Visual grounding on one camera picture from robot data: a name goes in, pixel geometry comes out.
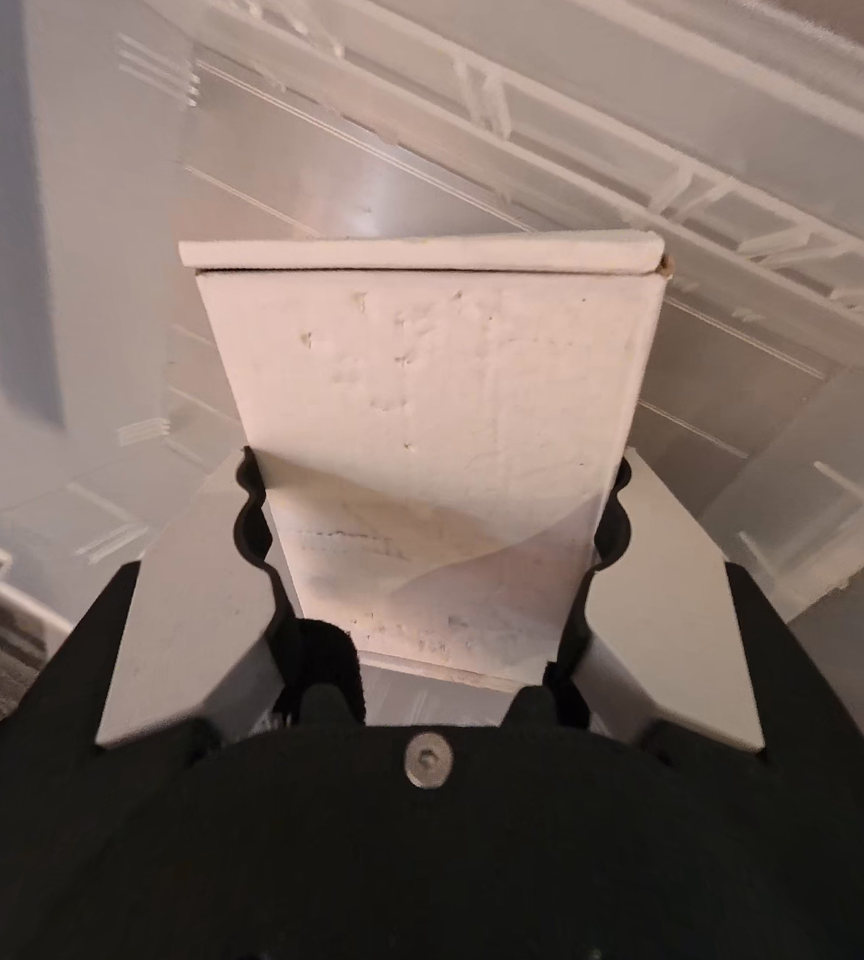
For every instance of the clear plastic bin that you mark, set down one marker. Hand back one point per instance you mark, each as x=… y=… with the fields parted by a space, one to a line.
x=702 y=187

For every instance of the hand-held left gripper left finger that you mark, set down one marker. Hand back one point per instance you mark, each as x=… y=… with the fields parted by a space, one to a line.
x=192 y=600

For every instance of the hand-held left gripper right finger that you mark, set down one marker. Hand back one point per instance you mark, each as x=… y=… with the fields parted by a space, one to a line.
x=672 y=600

